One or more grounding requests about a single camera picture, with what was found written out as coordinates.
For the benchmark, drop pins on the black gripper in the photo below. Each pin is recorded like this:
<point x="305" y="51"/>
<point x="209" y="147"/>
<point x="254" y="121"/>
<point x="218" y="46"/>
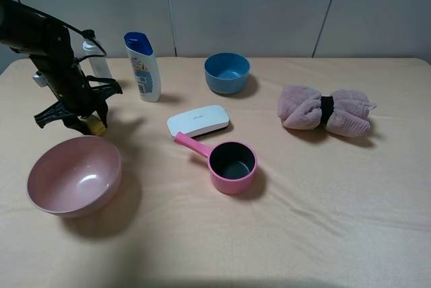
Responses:
<point x="78" y="95"/>

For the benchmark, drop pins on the yellow toy cake slice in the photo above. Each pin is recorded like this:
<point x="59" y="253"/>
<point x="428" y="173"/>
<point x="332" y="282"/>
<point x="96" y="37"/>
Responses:
<point x="95" y="125"/>

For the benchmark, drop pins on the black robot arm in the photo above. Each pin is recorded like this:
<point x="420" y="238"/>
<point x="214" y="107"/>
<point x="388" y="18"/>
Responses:
<point x="48" y="45"/>

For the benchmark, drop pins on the white bottle with brush cap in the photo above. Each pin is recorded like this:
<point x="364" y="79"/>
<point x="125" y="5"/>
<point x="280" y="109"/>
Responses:
<point x="96" y="57"/>

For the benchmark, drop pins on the large pink bowl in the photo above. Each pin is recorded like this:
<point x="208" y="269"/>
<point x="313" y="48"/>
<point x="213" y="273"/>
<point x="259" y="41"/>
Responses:
<point x="76" y="177"/>

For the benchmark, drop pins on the white blue shampoo bottle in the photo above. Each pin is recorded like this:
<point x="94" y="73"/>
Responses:
<point x="144" y="64"/>

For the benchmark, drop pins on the white rectangular case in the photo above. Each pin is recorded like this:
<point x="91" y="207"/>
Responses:
<point x="198" y="121"/>

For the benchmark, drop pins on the blue bowl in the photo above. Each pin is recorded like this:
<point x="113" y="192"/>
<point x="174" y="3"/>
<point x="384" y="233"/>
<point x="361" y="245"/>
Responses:
<point x="226" y="73"/>

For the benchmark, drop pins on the pink saucepan black inside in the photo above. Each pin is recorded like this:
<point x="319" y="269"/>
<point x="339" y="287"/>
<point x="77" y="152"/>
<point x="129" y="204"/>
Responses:
<point x="232" y="165"/>

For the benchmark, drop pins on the peach tablecloth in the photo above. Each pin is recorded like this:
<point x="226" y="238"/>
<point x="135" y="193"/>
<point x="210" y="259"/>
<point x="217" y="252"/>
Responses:
<point x="323" y="211"/>

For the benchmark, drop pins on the pink rolled towel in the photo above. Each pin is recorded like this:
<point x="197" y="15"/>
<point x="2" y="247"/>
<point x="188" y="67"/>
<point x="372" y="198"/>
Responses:
<point x="343" y="113"/>

